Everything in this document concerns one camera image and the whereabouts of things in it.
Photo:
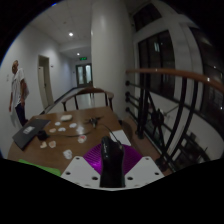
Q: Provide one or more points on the small beige sticker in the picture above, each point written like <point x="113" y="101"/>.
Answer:
<point x="52" y="130"/>
<point x="43" y="145"/>

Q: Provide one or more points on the green exit sign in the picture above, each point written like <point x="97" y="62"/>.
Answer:
<point x="83" y="58"/>

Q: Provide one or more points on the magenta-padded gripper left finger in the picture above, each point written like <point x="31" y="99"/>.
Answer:
<point x="80" y="171"/>

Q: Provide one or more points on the glass double door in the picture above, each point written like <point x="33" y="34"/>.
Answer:
<point x="84" y="75"/>

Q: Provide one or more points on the small black box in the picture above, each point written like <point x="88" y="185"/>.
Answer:
<point x="42" y="135"/>

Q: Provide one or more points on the person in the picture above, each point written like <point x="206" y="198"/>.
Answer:
<point x="18" y="90"/>

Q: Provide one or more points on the white heart-print sticker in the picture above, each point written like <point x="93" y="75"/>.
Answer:
<point x="67" y="154"/>

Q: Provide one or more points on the black vertical computer mouse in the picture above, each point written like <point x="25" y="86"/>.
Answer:
<point x="112" y="163"/>

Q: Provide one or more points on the beige side door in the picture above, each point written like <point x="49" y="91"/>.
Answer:
<point x="45" y="83"/>

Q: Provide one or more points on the dark framed window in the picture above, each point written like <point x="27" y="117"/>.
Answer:
<point x="156" y="63"/>

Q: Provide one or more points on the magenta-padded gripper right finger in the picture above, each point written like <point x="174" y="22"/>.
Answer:
<point x="145" y="170"/>

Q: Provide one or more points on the red and white sticker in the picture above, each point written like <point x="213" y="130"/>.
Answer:
<point x="82" y="138"/>

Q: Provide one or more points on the wooden armchair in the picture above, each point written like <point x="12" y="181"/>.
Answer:
<point x="88" y="90"/>

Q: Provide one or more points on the red and beige sticker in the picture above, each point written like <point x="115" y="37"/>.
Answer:
<point x="52" y="144"/>

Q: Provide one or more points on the black closed laptop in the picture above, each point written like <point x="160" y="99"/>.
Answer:
<point x="30" y="131"/>

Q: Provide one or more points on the small white box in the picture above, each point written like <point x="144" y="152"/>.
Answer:
<point x="66" y="117"/>

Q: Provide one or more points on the black railing with wooden handrail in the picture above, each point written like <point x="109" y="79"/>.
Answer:
<point x="145" y="103"/>

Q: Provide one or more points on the white paper sheet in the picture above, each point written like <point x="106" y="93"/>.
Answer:
<point x="120" y="136"/>

